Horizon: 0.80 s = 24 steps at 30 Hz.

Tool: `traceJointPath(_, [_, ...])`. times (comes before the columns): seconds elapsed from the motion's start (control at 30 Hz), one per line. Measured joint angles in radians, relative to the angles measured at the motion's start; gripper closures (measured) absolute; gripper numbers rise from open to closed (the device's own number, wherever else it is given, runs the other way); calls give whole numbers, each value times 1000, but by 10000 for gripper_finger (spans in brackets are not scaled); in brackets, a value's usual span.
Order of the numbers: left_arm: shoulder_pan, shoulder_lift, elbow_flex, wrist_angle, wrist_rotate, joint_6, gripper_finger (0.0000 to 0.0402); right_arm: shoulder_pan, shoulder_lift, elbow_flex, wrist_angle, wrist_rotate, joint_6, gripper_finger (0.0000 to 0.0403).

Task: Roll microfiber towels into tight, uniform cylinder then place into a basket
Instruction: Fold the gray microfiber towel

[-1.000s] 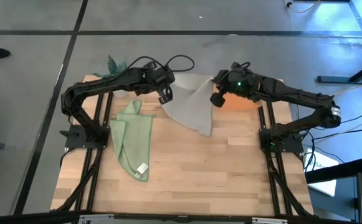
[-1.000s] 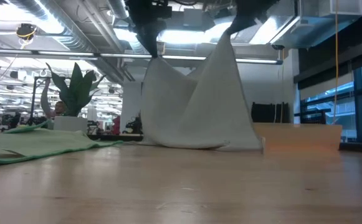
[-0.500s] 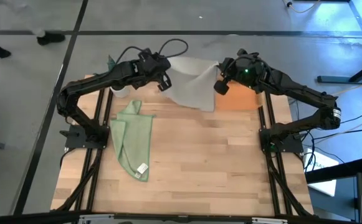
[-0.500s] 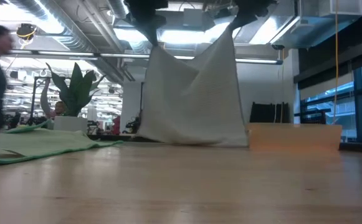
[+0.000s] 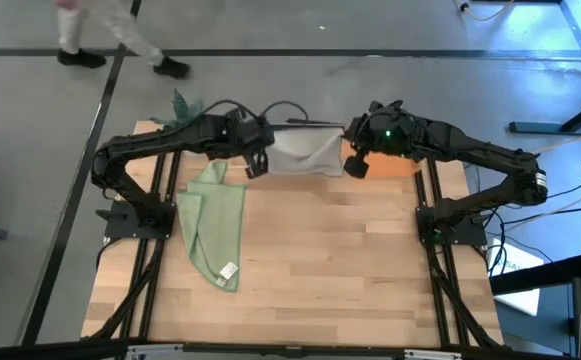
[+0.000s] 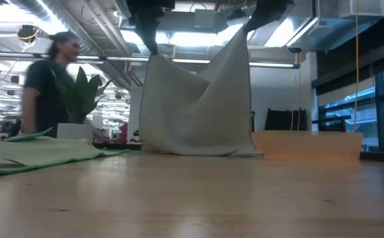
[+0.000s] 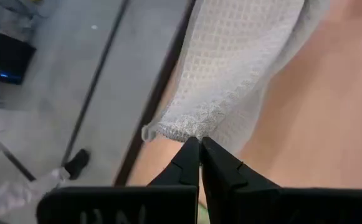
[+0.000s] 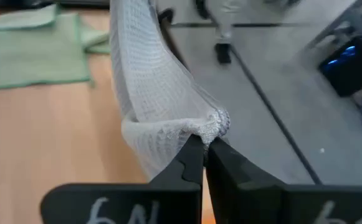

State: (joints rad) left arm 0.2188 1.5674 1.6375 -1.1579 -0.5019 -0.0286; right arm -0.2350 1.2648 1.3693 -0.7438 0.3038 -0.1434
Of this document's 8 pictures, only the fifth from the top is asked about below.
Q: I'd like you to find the yellow cable with black plug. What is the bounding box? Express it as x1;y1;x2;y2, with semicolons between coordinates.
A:
452;0;516;23

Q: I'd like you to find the black neighbouring table frame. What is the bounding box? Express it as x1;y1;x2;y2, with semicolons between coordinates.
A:
508;0;581;135

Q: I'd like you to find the beige cable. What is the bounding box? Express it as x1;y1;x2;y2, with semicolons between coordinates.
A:
499;179;581;234

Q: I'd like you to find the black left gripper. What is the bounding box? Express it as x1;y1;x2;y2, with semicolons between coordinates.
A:
221;107;277;154

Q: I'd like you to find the black front crossbar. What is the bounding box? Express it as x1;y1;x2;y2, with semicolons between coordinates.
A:
0;338;581;360

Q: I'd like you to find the yellow extension cable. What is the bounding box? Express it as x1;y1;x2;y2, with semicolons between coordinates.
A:
532;123;581;157

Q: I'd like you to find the black aluminium table frame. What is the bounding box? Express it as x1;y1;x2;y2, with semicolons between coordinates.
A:
82;121;505;351

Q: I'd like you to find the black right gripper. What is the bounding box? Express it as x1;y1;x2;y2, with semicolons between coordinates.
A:
343;101;421;161

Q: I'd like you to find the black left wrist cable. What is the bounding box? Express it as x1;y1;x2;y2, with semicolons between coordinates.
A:
202;98;311;124

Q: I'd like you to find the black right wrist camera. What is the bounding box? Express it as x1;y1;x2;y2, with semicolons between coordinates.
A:
343;154;371;180

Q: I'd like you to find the green microfiber towel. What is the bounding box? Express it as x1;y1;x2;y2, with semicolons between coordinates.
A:
175;159;249;293

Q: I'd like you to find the person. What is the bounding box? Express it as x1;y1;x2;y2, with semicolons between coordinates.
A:
53;0;192;81

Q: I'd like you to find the grey microfiber towel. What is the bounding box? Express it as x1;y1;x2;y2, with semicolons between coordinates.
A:
267;125;346;177

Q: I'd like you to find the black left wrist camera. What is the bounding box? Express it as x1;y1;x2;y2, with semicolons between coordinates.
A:
243;149;271;180

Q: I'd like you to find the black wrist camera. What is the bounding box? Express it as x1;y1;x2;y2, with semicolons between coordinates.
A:
343;154;371;180
243;149;271;180

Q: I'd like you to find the orange basket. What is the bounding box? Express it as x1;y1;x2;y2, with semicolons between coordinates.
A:
339;139;421;179

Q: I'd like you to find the black desk edge bar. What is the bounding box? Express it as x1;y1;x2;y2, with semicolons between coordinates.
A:
489;252;581;297

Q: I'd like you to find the green plant in white pot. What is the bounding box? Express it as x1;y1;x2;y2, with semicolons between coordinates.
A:
149;88;205;129

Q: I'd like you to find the white cardboard box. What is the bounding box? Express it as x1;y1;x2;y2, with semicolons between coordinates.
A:
486;237;546;317

